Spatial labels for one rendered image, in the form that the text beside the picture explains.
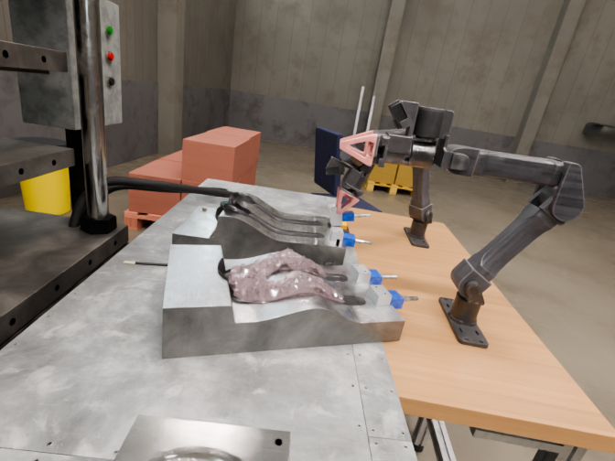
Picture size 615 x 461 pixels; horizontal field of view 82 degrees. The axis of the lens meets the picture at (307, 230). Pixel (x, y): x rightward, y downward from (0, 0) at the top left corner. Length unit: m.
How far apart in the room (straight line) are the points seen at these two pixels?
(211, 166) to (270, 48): 7.11
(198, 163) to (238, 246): 2.03
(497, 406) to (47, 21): 1.46
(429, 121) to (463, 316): 0.48
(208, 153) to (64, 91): 1.77
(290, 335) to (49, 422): 0.39
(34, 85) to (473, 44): 9.52
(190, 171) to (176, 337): 2.44
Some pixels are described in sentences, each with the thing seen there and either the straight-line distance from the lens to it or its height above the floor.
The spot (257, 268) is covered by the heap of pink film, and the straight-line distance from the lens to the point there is 0.83.
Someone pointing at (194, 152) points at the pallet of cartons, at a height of 0.72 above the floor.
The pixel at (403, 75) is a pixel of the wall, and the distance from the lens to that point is 9.77.
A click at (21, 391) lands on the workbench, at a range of 0.74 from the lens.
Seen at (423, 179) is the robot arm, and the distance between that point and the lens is 1.41.
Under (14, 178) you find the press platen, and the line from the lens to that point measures 1.06.
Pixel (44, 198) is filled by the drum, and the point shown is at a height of 0.16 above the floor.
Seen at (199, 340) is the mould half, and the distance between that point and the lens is 0.71.
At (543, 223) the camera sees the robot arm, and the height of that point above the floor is 1.10.
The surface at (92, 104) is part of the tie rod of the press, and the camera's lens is 1.19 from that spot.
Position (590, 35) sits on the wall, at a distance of 11.23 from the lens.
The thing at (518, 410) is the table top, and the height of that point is 0.80.
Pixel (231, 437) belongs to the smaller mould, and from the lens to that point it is 0.53.
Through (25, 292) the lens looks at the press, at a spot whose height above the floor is 0.79.
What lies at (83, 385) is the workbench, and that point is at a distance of 0.72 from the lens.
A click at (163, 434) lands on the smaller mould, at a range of 0.53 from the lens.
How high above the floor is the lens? 1.28
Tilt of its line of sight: 21 degrees down
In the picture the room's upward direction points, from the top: 9 degrees clockwise
